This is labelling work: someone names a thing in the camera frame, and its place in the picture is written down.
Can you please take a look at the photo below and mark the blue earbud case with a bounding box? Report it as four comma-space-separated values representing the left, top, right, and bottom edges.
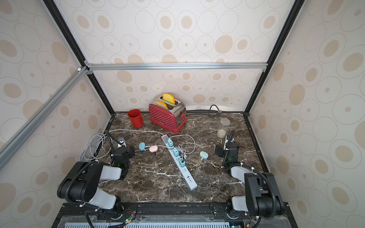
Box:
139, 142, 146, 151

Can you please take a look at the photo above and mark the green earbud case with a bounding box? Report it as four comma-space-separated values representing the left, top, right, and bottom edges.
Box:
200, 151, 209, 160

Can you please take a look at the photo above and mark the pink earbud case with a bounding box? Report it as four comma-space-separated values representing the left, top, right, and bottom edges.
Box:
148, 145, 158, 153

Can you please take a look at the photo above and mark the teal charger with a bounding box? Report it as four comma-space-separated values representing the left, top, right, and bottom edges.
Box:
178, 158, 186, 167
173, 148, 179, 157
167, 138, 174, 147

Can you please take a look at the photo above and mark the white power strip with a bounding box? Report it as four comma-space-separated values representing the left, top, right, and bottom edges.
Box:
161, 135, 198, 191

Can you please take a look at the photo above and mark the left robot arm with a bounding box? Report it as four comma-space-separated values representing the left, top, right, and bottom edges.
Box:
57, 131, 136, 213

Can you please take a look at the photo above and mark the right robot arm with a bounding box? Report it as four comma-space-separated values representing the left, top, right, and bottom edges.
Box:
215, 131, 285, 220

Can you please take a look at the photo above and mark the red metal cup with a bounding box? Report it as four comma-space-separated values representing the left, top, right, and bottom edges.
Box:
127, 109, 144, 128

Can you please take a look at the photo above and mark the red toaster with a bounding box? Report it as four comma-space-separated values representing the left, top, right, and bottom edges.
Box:
149, 95, 188, 133

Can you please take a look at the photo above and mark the front yellow toast slice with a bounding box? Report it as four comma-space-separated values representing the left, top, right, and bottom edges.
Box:
155, 100, 168, 109

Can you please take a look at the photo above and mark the yellow toast slice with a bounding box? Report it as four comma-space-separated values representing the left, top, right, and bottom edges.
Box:
162, 93, 176, 105
155, 100, 168, 109

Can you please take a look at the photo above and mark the rear yellow toast slice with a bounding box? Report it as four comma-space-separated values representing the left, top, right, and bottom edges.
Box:
162, 93, 176, 105

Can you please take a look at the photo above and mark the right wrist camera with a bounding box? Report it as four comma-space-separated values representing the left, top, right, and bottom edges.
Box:
223, 135, 232, 150

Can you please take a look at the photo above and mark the grey power strip cord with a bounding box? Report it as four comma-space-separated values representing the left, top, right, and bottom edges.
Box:
78, 129, 165, 163

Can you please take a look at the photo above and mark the black toaster cord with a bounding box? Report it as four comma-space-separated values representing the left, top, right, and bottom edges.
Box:
186, 104, 222, 117

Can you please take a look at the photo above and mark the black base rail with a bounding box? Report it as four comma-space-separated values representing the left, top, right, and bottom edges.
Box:
52, 202, 297, 228

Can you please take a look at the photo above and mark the horizontal aluminium rail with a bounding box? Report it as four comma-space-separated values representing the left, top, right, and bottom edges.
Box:
87, 62, 268, 71

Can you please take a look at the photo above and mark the left aluminium rail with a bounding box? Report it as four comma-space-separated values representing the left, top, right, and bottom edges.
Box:
1, 66, 87, 168

